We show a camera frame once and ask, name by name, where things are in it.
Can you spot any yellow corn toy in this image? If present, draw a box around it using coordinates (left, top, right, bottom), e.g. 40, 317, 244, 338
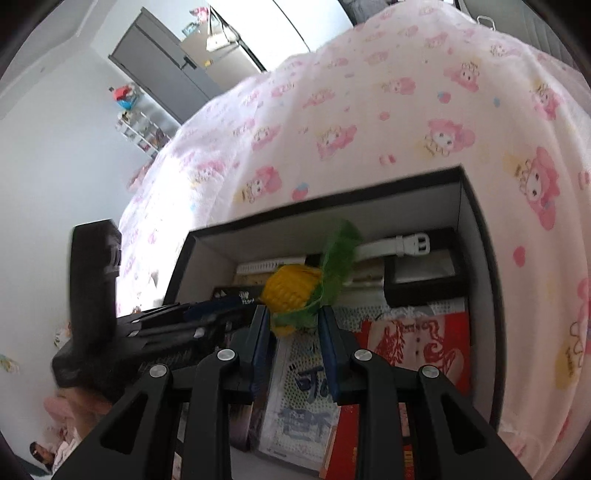
260, 220, 363, 339

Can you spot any white strap watch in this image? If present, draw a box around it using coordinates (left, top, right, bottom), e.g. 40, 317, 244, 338
236, 232, 433, 278

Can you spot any grey door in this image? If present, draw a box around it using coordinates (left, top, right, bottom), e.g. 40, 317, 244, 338
108, 6, 223, 126

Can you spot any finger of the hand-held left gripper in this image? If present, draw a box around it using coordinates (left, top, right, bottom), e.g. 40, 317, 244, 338
129, 318, 238, 344
121, 295, 244, 327

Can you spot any black cardboard box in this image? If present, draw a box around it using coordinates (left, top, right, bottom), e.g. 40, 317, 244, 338
161, 165, 509, 480

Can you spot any pink printed blanket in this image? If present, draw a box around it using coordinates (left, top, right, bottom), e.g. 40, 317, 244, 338
115, 0, 591, 480

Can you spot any white handbag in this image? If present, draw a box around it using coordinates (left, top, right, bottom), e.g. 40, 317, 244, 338
205, 13, 232, 52

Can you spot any dark packet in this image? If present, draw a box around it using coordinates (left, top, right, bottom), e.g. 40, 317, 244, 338
210, 283, 259, 308

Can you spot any white shelf with trinkets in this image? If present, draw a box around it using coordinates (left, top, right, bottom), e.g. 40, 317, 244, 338
115, 98, 182, 161

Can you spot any person's left forearm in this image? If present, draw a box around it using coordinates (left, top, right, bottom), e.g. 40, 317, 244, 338
43, 384, 117, 477

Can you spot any beige cabinet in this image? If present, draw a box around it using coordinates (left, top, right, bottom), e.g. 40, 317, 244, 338
179, 13, 269, 99

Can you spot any white appliance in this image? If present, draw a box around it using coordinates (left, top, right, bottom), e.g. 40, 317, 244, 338
271, 0, 352, 52

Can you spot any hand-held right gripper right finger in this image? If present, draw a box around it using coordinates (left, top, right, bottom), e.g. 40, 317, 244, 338
318, 305, 532, 480

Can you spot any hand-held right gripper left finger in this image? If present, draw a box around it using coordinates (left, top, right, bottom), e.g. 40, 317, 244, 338
55, 305, 278, 480

